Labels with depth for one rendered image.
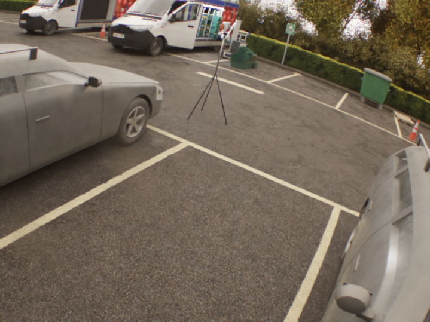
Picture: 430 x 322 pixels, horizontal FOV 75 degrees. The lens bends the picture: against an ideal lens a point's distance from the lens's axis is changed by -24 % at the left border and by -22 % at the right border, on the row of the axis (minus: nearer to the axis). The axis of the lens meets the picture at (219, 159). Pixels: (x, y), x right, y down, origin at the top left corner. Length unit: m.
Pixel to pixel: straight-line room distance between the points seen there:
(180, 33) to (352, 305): 10.76
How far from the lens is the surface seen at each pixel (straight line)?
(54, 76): 3.52
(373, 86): 13.75
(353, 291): 1.50
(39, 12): 15.35
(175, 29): 11.57
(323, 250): 3.66
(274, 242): 3.50
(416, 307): 1.58
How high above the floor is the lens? 2.03
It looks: 25 degrees down
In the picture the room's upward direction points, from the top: 14 degrees clockwise
